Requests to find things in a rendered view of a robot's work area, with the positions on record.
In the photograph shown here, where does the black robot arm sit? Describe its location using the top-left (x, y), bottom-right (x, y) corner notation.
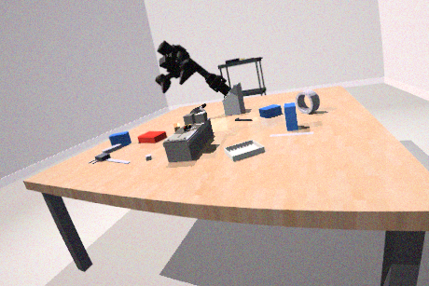
top-left (157, 40), bottom-right (231, 96)

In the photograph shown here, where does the red block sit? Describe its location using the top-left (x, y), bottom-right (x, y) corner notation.
top-left (137, 131), bottom-right (167, 143)

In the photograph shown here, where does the grey ring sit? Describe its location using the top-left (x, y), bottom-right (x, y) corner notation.
top-left (296, 89), bottom-right (320, 114)

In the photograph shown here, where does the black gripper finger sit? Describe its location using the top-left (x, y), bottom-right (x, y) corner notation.
top-left (157, 78), bottom-right (170, 94)
top-left (179, 64), bottom-right (194, 85)

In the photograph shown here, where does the blue rectangular block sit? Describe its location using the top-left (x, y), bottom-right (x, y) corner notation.
top-left (284, 102), bottom-right (298, 131)
top-left (259, 104), bottom-right (282, 118)
top-left (108, 131), bottom-right (131, 147)

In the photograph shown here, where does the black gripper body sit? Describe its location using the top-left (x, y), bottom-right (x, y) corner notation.
top-left (155, 58), bottom-right (197, 85)

